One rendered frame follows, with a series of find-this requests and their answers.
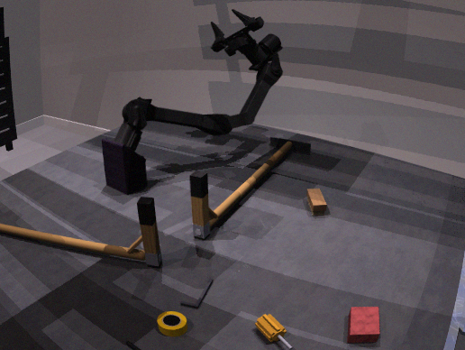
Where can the red block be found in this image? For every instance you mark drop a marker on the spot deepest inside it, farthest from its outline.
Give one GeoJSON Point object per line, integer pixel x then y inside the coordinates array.
{"type": "Point", "coordinates": [363, 325]}

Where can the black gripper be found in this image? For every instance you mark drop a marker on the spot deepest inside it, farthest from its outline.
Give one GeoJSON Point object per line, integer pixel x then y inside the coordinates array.
{"type": "Point", "coordinates": [253, 24]}

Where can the black l-shaped rod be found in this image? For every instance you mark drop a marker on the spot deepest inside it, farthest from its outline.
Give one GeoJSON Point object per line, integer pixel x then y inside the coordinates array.
{"type": "Point", "coordinates": [196, 306]}

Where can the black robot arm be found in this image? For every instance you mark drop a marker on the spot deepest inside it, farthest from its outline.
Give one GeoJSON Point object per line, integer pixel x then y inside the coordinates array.
{"type": "Point", "coordinates": [138, 111]}

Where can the brown rectangular block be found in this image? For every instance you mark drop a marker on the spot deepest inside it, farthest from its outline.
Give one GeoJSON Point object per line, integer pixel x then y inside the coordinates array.
{"type": "Point", "coordinates": [316, 201]}

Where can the yellow ring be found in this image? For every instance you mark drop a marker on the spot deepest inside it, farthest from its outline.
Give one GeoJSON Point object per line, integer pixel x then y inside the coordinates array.
{"type": "Point", "coordinates": [172, 323]}

